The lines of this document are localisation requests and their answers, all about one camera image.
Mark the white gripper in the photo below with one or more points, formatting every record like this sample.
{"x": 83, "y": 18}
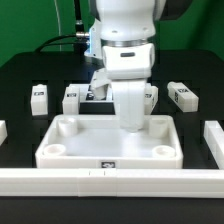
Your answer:
{"x": 128, "y": 69}

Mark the white desk top tray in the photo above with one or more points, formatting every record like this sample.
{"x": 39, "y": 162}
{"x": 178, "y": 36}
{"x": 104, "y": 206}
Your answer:
{"x": 98, "y": 141}

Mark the white left fence block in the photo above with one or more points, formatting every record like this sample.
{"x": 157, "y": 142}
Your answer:
{"x": 3, "y": 131}

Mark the white fence block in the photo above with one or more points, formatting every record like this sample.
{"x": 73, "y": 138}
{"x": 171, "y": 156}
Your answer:
{"x": 214, "y": 136}
{"x": 3, "y": 131}

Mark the white right fence block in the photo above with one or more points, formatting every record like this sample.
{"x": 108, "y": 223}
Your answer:
{"x": 214, "y": 136}

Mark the white marker base plate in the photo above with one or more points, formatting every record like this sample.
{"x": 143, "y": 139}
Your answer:
{"x": 85, "y": 95}

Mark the white front fence rail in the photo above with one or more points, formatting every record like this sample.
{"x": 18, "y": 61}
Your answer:
{"x": 112, "y": 182}

